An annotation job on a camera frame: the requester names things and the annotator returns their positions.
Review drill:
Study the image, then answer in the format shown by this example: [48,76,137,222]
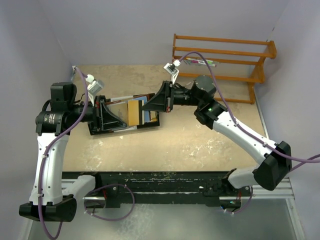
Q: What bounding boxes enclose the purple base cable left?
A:
[83,183,136,222]

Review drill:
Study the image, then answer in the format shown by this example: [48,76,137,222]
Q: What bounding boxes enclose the brown leather card holder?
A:
[101,93,160,132]

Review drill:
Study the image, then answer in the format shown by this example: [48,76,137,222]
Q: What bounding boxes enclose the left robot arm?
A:
[18,82,118,222]

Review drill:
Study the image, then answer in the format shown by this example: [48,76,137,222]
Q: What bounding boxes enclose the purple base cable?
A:
[83,183,136,222]
[222,182,253,216]

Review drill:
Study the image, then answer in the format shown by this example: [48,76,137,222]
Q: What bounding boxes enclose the gold credit card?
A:
[128,100,144,126]

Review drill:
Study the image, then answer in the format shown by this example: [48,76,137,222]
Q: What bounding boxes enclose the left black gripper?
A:
[68,94,127,131]

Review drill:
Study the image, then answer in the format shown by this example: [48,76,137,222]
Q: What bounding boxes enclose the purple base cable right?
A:
[222,182,253,216]

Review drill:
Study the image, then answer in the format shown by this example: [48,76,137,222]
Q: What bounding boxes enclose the orange wooden rack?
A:
[172,34,277,104]

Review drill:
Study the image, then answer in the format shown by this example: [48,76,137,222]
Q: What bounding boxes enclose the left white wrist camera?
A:
[85,74,105,105]

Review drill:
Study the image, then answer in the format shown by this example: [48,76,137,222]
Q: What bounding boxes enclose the black right bin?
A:
[133,92,160,129]

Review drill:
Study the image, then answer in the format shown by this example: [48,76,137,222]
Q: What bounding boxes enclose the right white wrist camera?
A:
[163,59,181,84]

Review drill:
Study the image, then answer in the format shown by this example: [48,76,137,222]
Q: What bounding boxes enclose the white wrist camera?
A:
[85,74,105,105]
[163,59,181,84]

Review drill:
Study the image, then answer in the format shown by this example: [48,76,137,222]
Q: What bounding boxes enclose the coloured markers on rack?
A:
[184,57,218,67]

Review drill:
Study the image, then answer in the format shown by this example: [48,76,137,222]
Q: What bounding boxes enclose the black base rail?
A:
[61,171,252,208]

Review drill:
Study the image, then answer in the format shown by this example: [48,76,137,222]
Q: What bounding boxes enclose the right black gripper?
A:
[142,80,203,113]

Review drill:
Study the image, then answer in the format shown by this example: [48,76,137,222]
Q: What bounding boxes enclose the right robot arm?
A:
[142,75,292,196]

